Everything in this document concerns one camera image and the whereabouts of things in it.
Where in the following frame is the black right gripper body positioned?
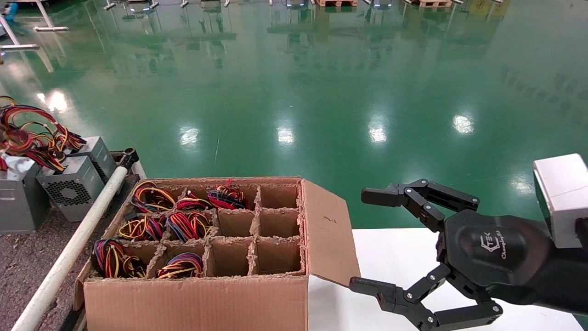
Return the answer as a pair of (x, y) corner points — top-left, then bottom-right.
(436, 209), (554, 307)

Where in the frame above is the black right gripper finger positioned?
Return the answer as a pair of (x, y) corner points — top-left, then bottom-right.
(349, 263), (504, 331)
(361, 178), (481, 233)

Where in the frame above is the cardboard divider grid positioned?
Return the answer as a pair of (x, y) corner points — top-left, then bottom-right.
(90, 183), (306, 280)

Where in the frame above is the brown cardboard box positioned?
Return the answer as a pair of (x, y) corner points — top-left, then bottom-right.
(73, 177), (365, 331)

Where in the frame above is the black pipe end clamp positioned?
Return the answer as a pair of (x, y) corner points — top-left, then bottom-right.
(120, 147), (140, 170)

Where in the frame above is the small grey power supply case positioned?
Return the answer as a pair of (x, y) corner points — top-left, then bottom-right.
(64, 137), (119, 185)

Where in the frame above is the white machine base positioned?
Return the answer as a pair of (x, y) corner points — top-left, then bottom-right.
(103, 0), (159, 12)

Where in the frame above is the grey power supply unit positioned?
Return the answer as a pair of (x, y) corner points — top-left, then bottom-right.
(36, 155), (106, 223)

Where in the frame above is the plain grey power supply case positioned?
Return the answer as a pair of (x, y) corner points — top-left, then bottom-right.
(0, 155), (49, 235)

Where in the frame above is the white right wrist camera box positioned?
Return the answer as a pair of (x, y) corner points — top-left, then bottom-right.
(533, 153), (588, 249)

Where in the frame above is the power supply with coloured wires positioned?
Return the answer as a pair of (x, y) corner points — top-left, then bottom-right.
(130, 180), (178, 213)
(156, 252), (205, 280)
(118, 215), (167, 242)
(91, 238), (148, 279)
(207, 178), (251, 211)
(176, 192), (213, 212)
(165, 211), (217, 244)

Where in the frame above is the white pipe rail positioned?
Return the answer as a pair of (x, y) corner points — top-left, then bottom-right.
(11, 165), (130, 331)

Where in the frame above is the tangled multicoloured wire bundle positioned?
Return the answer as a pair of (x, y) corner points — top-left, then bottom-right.
(0, 96), (87, 173)

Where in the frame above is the white table leg frame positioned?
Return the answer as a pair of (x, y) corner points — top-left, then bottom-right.
(0, 13), (40, 51)
(28, 0), (70, 32)

